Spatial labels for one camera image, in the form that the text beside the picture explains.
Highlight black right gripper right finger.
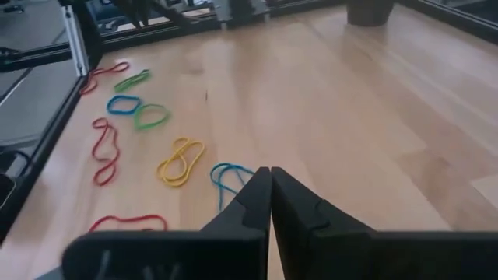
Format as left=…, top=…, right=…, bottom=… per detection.
left=271, top=166, right=498, bottom=280

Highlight teal rubber band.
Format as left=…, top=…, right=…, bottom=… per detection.
left=209, top=162, right=256, bottom=213

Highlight wide blue rubber band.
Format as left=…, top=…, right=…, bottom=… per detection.
left=106, top=94, right=142, bottom=117

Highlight green potted plant black pot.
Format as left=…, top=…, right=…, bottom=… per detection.
left=345, top=0, right=395, bottom=27

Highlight red rubber band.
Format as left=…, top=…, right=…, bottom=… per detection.
left=91, top=117, right=121, bottom=187
left=79, top=61, right=131, bottom=96
left=88, top=214, right=168, bottom=234

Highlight wide green rubber band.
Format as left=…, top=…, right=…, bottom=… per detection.
left=133, top=103, right=171, bottom=131
left=114, top=68, right=152, bottom=93

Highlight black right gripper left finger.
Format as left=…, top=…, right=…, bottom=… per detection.
left=61, top=166, right=272, bottom=280

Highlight small black camera box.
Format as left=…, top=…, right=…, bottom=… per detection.
left=0, top=170, right=17, bottom=209

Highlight yellow rubber band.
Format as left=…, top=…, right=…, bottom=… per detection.
left=156, top=136, right=206, bottom=188

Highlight silver frame bracket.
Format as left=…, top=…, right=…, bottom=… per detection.
left=61, top=3, right=91, bottom=78

